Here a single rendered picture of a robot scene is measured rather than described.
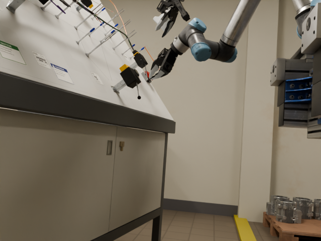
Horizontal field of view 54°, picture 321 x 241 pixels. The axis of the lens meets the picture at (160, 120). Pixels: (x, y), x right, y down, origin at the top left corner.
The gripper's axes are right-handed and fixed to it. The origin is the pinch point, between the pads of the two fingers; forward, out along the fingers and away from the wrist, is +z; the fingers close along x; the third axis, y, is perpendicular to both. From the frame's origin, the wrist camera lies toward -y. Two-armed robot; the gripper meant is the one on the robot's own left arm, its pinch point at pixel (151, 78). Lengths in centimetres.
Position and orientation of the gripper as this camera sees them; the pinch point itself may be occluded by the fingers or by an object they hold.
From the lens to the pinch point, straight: 153.9
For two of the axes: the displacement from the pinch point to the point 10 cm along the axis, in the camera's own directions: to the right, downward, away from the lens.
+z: -6.2, 5.7, 5.4
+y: 1.0, -6.3, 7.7
